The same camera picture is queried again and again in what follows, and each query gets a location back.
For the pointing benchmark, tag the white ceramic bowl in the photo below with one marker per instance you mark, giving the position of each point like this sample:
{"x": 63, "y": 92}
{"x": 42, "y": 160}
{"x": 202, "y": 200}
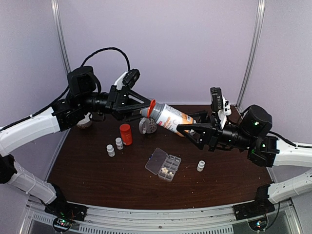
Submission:
{"x": 85, "y": 123}

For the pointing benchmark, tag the aluminium frame post right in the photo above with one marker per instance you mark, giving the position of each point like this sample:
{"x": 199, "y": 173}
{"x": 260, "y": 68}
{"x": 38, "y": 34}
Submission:
{"x": 258, "y": 25}

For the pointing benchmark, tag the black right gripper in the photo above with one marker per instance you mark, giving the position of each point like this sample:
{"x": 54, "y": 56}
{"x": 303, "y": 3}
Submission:
{"x": 209, "y": 134}

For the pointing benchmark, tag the yellow-lined patterned mug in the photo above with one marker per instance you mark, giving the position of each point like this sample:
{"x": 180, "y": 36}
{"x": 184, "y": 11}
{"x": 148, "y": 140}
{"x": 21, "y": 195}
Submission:
{"x": 147, "y": 126}

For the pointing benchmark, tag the aluminium frame post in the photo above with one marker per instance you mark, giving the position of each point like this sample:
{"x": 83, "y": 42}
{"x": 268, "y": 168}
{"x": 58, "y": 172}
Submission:
{"x": 60, "y": 35}
{"x": 258, "y": 25}

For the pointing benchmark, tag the red saucer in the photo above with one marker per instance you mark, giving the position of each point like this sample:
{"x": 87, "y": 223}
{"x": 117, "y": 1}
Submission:
{"x": 235, "y": 115}

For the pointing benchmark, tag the grey-capped orange label bottle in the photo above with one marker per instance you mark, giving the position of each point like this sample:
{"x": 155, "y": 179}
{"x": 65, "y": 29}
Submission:
{"x": 168, "y": 117}

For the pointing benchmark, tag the white pills in organizer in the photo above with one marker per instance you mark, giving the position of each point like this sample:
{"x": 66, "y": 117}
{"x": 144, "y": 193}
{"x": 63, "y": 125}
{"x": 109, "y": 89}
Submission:
{"x": 166, "y": 171}

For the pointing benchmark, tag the small white pill bottle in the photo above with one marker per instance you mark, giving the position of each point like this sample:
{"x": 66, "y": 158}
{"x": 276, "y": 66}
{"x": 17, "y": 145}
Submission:
{"x": 119, "y": 143}

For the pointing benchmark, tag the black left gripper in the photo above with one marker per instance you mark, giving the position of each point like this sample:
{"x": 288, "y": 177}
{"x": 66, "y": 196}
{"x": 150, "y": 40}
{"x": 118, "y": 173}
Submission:
{"x": 119, "y": 103}

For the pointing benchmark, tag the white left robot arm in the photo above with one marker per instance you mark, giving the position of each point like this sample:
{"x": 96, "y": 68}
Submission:
{"x": 63, "y": 114}

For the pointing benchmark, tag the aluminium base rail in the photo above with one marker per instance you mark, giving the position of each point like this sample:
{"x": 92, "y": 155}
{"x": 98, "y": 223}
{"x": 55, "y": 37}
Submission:
{"x": 209, "y": 220}

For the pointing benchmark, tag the orange pill bottle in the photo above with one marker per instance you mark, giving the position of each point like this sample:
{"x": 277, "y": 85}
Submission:
{"x": 126, "y": 134}

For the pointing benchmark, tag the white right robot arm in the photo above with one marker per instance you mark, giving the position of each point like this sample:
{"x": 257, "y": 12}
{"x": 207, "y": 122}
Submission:
{"x": 253, "y": 134}

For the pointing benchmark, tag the aluminium frame post left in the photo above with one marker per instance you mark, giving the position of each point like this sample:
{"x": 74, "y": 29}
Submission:
{"x": 60, "y": 35}

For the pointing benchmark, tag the clear plastic pill organizer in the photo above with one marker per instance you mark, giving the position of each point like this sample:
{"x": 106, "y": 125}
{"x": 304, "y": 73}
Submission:
{"x": 159, "y": 159}

